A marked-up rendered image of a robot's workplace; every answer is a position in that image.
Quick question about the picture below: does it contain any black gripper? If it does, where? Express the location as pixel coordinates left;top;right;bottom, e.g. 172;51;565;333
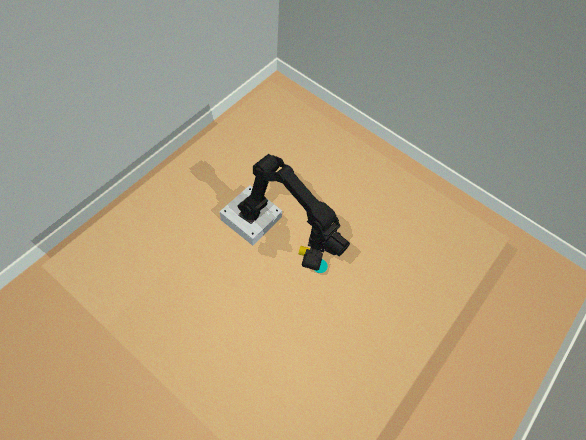
302;234;325;271

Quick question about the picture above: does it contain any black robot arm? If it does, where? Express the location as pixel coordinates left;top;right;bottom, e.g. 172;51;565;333
237;154;350;256

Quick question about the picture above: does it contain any cyan circle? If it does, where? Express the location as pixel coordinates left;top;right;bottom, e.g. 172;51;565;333
314;259;328;273

